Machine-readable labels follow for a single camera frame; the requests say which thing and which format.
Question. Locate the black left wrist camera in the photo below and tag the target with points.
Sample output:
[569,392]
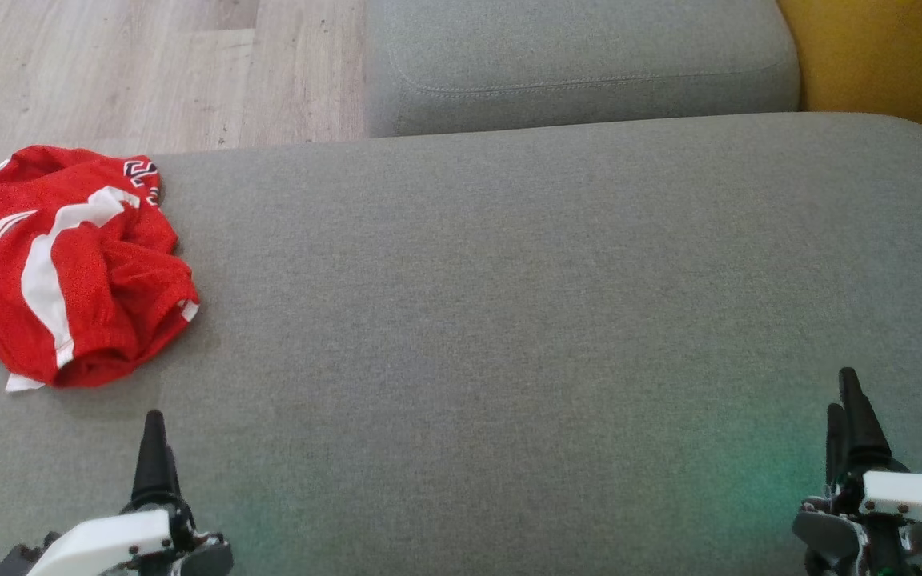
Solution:
[21,562]

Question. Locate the large grey sofa seat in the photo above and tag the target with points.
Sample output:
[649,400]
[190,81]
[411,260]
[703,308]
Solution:
[509,320]

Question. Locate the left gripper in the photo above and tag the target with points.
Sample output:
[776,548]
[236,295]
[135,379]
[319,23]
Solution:
[101,540]

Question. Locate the grey sofa seat cushion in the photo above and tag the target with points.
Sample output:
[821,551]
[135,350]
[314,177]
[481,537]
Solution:
[589,48]

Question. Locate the red and white jersey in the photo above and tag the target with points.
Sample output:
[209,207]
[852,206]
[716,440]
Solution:
[85,280]

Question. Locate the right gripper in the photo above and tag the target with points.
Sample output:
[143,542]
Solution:
[917,500]

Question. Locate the large yellow sofa back cushion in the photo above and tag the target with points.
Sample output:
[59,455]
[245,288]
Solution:
[893,56]

